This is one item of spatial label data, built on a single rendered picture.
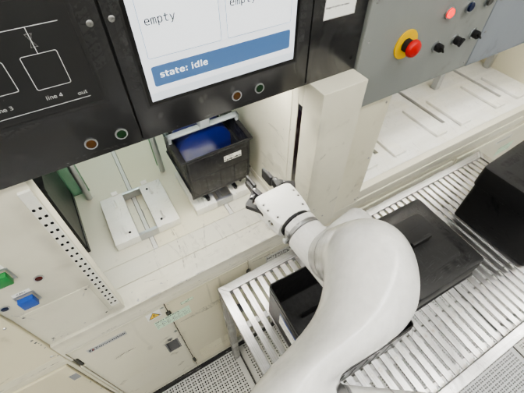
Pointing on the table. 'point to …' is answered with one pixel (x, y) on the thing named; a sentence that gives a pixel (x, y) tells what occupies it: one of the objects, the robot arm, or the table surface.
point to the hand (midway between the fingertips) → (259, 180)
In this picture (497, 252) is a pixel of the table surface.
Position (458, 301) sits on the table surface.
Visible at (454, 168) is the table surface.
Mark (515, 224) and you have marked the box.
